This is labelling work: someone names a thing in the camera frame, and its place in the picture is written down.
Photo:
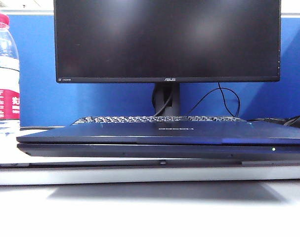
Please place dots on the blue office partition panel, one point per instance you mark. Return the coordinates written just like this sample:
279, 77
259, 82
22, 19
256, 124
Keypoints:
102, 98

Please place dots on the clear water bottle red label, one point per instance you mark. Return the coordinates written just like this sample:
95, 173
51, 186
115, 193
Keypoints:
4, 74

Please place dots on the black Hasee laptop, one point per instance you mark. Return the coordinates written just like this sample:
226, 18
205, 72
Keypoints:
140, 134

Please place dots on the black ASUS monitor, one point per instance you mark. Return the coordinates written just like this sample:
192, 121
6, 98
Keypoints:
164, 37

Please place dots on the black keyboard white keys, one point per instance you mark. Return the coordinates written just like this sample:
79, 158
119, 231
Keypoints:
140, 119

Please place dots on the white flat slab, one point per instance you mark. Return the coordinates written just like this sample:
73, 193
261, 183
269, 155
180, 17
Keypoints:
140, 175

